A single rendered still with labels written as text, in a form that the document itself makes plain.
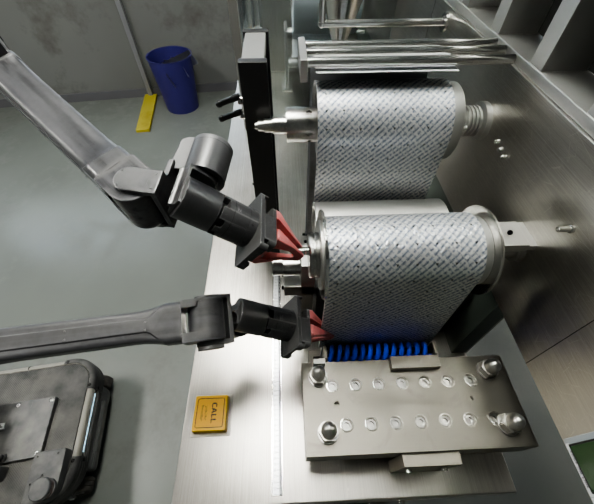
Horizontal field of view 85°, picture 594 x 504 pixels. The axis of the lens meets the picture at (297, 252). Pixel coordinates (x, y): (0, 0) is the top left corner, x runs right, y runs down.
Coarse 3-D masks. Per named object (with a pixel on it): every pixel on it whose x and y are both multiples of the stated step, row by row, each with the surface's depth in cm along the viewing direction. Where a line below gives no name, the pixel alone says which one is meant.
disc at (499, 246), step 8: (472, 208) 54; (480, 208) 52; (480, 216) 52; (488, 216) 50; (488, 224) 50; (496, 224) 48; (496, 232) 48; (496, 240) 48; (496, 248) 48; (504, 248) 47; (496, 256) 48; (504, 256) 47; (496, 264) 48; (496, 272) 48; (488, 280) 50; (496, 280) 49; (480, 288) 52; (488, 288) 50
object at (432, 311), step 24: (336, 312) 56; (360, 312) 57; (384, 312) 57; (408, 312) 57; (432, 312) 58; (336, 336) 64; (360, 336) 65; (384, 336) 65; (408, 336) 66; (432, 336) 66
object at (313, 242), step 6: (312, 234) 52; (318, 234) 52; (312, 240) 51; (318, 240) 51; (312, 246) 50; (318, 246) 50; (312, 252) 50; (318, 252) 50; (312, 258) 50; (318, 258) 50; (312, 264) 50; (318, 264) 50; (312, 270) 51; (318, 270) 51; (312, 276) 52; (318, 276) 52
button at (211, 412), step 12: (204, 396) 71; (216, 396) 71; (228, 396) 71; (204, 408) 69; (216, 408) 69; (228, 408) 71; (204, 420) 68; (216, 420) 68; (204, 432) 67; (216, 432) 68
